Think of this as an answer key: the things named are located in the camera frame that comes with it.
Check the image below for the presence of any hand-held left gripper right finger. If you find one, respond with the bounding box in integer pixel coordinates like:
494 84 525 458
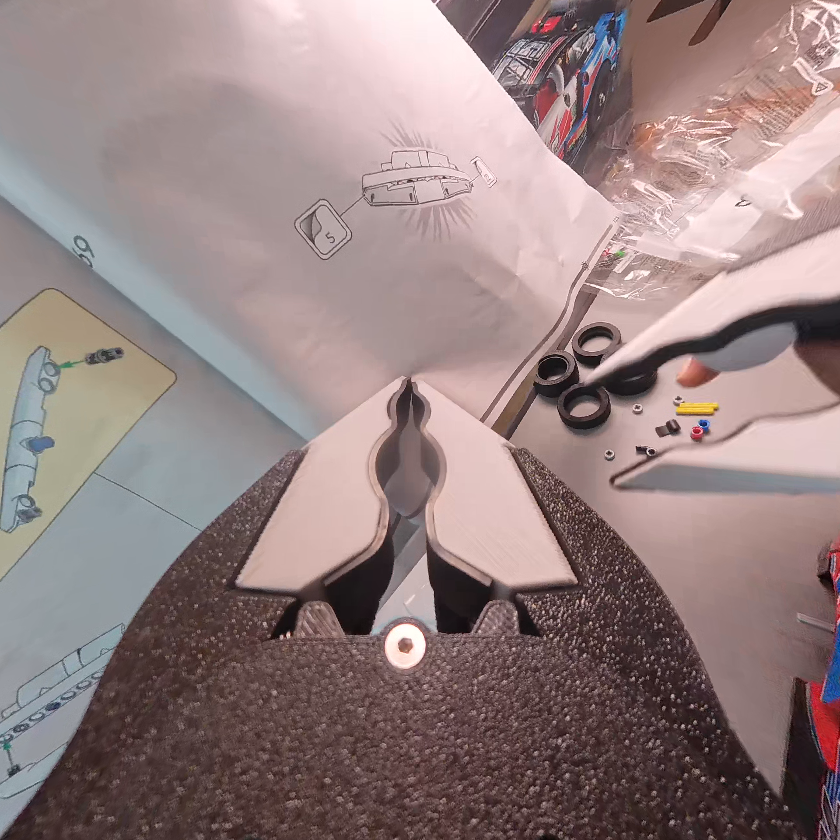
411 377 581 599

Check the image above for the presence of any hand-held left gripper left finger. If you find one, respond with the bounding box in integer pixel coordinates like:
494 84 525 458
233 375 412 597

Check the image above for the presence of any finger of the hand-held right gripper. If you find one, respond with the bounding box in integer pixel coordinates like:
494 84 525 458
609 398 840 496
586 231 840 391

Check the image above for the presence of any black rubber toy tyre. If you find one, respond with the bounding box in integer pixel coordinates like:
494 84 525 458
556 384 610 431
533 352 580 398
572 322 622 366
607 367 658 396

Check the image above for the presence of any toy brick race car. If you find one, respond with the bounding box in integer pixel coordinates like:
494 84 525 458
784 538 840 840

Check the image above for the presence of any building instruction booklet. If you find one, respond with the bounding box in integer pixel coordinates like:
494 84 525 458
0 0 621 808

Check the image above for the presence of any grey desk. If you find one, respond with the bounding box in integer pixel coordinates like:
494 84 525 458
486 262 840 798

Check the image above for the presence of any person's right hand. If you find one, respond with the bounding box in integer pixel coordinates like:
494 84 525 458
675 357 721 389

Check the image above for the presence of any clear plastic bag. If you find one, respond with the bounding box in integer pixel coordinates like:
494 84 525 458
623 0 840 263
581 164 742 306

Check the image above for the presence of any brown cardboard box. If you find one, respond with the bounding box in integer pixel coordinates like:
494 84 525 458
620 0 788 132

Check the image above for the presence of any toy car packaging box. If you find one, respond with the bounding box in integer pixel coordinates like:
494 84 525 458
436 0 634 165

